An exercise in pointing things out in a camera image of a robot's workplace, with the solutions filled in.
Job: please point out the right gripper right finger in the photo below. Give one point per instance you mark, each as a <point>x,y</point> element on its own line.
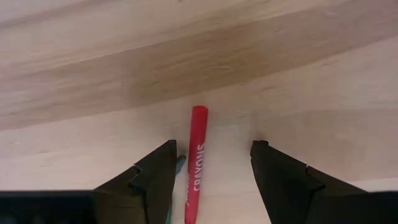
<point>286,186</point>

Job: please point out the green crayon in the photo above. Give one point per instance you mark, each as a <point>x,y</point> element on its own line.
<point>181,163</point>

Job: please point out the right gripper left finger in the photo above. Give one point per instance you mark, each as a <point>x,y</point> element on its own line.
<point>149,186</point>

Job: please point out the red crayon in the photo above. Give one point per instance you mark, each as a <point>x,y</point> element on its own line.
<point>196,161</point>

